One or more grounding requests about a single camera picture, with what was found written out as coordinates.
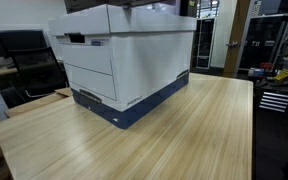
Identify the white and blue bankers box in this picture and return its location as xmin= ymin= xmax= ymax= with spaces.
xmin=48 ymin=4 xmax=197 ymax=129

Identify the black glass display cabinet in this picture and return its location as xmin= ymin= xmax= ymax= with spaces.
xmin=193 ymin=18 xmax=215 ymax=69

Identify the black mesh office chair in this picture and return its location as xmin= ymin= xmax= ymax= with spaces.
xmin=0 ymin=30 xmax=68 ymax=98

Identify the black tool cabinet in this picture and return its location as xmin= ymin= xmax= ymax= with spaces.
xmin=253 ymin=77 xmax=288 ymax=125

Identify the yellow tool on cabinet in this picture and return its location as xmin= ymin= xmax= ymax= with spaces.
xmin=273 ymin=69 xmax=288 ymax=81

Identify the wooden door with handle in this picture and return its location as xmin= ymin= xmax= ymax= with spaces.
xmin=223 ymin=0 xmax=251 ymax=77

